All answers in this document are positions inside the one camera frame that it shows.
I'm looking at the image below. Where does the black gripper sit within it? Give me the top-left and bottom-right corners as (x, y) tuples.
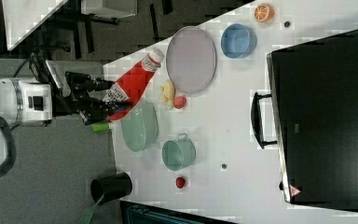
(45, 61), (131, 125)

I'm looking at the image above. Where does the red ketchup bottle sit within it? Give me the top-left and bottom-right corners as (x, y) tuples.
(103, 48), (164, 120)

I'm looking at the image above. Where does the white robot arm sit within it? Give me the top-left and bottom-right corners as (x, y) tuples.
(0, 60), (131, 127)

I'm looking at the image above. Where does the black toaster oven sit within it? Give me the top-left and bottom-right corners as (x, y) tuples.
(266, 29), (358, 213)

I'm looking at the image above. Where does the green cylinder object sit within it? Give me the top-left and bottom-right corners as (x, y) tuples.
(91, 122), (110, 133)

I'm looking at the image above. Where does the green oval colander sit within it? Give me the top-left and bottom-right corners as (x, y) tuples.
(120, 101), (158, 152)

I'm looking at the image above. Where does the yellow banana bunch toy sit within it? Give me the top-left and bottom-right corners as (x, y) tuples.
(160, 79), (175, 109)

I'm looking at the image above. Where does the pink strawberry toy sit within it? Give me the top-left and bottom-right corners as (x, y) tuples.
(173, 96), (186, 109)

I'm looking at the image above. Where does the black cylinder holder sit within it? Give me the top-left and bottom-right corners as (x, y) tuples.
(90, 173), (132, 204)

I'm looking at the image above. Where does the green metal bucket cup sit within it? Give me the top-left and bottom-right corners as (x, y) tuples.
(161, 133), (196, 172)

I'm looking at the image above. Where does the grey round plate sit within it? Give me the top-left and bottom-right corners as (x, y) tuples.
(166, 26), (216, 94)

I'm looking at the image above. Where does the red strawberry toy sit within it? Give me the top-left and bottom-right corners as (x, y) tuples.
(175, 176), (186, 189)

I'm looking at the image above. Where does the blue bowl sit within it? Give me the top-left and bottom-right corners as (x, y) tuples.
(220, 23), (257, 59)

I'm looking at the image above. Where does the orange slice toy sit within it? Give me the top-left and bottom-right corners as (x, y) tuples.
(254, 4), (274, 22)

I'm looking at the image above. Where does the blue metal frame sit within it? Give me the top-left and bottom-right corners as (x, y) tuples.
(120, 201), (235, 224)

